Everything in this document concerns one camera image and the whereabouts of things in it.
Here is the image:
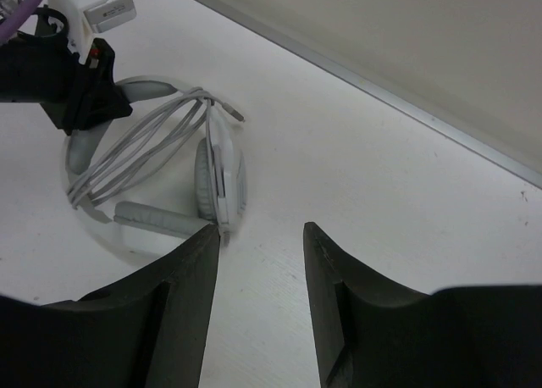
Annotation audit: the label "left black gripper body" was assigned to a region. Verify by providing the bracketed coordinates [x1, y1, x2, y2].
[1, 6, 115, 134]

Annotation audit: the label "back metal rail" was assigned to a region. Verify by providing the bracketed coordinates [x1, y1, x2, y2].
[194, 0, 541, 188]

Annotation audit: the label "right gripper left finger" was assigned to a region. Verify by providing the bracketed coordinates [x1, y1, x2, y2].
[1, 224, 220, 387]

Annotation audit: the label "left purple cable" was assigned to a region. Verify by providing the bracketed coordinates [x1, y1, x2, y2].
[0, 0, 54, 37]

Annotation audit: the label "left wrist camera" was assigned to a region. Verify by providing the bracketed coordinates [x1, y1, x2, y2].
[47, 0, 136, 64]

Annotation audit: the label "grey headphone cable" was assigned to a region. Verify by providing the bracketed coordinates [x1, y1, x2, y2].
[66, 86, 246, 209]

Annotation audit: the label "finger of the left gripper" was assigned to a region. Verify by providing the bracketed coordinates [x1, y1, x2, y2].
[86, 81, 132, 130]

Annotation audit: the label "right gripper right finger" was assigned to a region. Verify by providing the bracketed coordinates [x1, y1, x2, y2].
[303, 222, 541, 387]

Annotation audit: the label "grey white headphones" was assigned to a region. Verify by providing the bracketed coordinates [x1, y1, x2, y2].
[62, 75, 247, 257]

